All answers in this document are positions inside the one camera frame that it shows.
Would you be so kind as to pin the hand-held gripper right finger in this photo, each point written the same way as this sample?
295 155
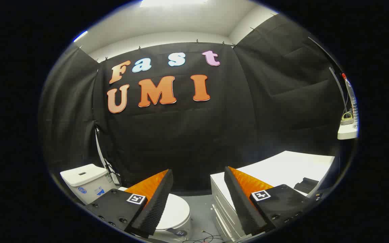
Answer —
240 202

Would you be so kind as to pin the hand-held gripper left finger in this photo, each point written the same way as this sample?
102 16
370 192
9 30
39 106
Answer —
157 202

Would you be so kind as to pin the white drawer cabinet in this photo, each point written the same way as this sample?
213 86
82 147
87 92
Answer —
282 168

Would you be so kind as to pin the black tripod stand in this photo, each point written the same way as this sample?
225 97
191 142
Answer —
108 168

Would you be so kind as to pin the flat black object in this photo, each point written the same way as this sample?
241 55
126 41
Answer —
306 185

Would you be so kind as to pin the black backdrop cloth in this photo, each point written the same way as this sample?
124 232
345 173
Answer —
187 135

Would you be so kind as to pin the small green grey object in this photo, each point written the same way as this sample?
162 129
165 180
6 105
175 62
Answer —
346 118

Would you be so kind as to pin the clear bottle with red cap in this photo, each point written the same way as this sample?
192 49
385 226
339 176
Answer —
352 98

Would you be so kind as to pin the ceiling light panel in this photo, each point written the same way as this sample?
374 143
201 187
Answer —
80 35

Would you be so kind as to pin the white wall shelf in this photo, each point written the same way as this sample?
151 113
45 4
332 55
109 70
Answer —
346 132

